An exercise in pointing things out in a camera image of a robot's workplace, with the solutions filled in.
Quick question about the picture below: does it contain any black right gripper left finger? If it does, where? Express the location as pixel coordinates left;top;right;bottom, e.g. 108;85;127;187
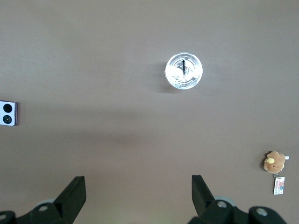
16;176;86;224

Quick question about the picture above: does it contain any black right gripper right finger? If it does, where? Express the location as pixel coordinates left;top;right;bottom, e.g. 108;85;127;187
189;175;239;224

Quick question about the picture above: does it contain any white printed tag card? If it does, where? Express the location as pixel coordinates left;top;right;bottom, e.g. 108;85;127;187
273;176;285;195

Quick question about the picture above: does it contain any clear plastic lid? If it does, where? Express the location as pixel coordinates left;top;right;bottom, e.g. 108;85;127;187
164;51;203;90

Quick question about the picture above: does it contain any brown plush keychain toy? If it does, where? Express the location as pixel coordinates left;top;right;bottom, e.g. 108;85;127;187
263;150;291;175

